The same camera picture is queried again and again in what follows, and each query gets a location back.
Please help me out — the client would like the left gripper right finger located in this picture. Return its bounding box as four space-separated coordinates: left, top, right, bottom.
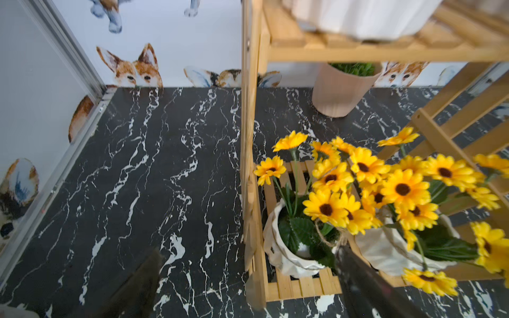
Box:
335 246 425 317

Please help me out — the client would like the wooden two-tier shelf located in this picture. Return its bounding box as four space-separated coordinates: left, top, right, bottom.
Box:
241 1 508 310

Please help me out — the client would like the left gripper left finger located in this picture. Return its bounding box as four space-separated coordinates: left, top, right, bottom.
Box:
91 249 163 317

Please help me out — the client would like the pink pot green plant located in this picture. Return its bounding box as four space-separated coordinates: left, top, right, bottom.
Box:
311 62 383 118

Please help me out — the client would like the sunflower pot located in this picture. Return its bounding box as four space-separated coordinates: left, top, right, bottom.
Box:
345 144 508 296
254 141 363 279
282 0 442 41

